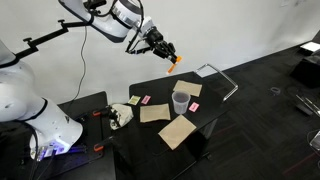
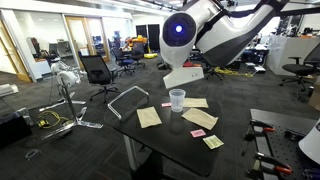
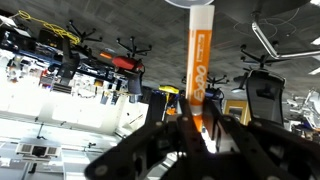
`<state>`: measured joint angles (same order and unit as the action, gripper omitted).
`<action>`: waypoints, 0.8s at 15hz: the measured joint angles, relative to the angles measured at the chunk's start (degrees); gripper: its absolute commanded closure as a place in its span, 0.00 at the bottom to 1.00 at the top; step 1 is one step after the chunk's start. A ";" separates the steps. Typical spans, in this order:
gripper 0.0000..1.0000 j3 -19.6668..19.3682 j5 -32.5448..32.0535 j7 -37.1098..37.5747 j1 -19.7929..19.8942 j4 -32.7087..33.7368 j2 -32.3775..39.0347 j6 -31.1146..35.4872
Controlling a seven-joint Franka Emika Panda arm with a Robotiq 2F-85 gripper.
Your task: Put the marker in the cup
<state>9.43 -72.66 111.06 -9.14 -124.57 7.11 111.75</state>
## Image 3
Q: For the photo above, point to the orange Expo marker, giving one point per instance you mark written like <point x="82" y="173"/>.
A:
<point x="200" y="60"/>

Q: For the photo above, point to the translucent plastic cup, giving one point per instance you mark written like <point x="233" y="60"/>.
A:
<point x="171" y="1"/>

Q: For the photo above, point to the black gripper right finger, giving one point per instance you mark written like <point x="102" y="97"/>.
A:
<point x="266" y="150"/>

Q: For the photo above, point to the white ceiling fixture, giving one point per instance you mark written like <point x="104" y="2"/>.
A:
<point x="38" y="150"/>

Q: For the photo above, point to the cluttered work desk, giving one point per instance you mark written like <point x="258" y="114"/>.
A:
<point x="33" y="50"/>

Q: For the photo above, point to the metal stand with white heads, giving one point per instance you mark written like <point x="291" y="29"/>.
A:
<point x="310" y="106"/>

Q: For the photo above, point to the office chair red seat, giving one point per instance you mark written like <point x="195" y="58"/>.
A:
<point x="125" y="62"/>

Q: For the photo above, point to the black table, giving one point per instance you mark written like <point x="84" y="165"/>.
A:
<point x="250" y="8"/>

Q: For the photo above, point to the black mesh office chair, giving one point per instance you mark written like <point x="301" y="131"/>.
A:
<point x="266" y="96"/>

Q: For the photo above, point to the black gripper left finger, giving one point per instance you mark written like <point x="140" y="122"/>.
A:
<point x="140" y="146"/>

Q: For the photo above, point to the wooden glass double door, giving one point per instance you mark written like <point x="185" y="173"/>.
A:
<point x="226" y="110"/>

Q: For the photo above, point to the yellow object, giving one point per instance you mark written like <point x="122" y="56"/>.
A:
<point x="168" y="89"/>

